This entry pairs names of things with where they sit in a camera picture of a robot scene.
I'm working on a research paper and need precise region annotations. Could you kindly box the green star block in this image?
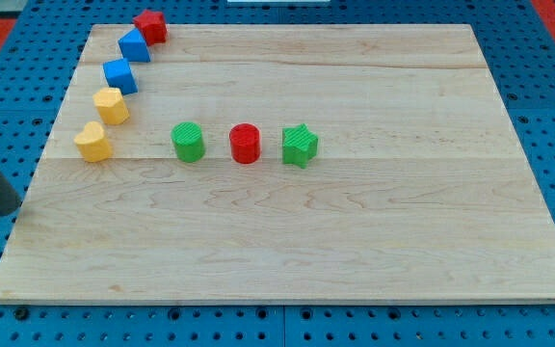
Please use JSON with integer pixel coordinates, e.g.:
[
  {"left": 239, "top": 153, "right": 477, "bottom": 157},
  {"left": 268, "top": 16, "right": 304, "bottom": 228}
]
[{"left": 281, "top": 123, "right": 319, "bottom": 169}]

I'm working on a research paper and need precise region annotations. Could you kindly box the wooden board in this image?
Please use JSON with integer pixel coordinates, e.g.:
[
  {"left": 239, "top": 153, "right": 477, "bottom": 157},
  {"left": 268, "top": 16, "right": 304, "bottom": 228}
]
[{"left": 0, "top": 24, "right": 555, "bottom": 306}]

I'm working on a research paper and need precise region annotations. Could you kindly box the red star block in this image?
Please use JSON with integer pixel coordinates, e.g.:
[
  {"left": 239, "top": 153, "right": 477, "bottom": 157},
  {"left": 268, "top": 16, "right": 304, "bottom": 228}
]
[{"left": 133, "top": 9, "right": 168, "bottom": 46}]

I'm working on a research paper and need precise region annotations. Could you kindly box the red cylinder block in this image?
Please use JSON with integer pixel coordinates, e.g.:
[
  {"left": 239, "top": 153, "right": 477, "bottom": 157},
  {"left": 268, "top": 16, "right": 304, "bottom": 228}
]
[{"left": 229, "top": 123, "right": 261, "bottom": 164}]

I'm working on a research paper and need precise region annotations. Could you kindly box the green cylinder block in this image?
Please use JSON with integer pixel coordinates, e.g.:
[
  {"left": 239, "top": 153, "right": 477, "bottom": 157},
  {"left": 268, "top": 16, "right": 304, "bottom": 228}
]
[{"left": 171, "top": 121, "right": 205, "bottom": 163}]

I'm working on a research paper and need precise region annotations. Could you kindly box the yellow hexagon block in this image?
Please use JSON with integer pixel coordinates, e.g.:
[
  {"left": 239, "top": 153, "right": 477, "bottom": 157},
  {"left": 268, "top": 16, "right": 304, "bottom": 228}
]
[{"left": 92, "top": 87, "right": 130, "bottom": 125}]

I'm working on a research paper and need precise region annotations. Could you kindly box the yellow heart block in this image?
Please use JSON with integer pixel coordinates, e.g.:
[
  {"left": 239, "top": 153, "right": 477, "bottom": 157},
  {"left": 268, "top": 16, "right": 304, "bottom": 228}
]
[{"left": 73, "top": 121, "right": 113, "bottom": 163}]

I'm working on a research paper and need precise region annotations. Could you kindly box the blue cube block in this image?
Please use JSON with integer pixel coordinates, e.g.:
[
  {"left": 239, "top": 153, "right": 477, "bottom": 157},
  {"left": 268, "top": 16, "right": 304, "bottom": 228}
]
[{"left": 102, "top": 58, "right": 138, "bottom": 94}]

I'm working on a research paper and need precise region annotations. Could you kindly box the blue triangular block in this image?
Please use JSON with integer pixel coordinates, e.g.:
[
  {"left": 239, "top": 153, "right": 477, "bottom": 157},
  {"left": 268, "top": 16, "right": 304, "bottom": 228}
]
[{"left": 118, "top": 28, "right": 151, "bottom": 63}]

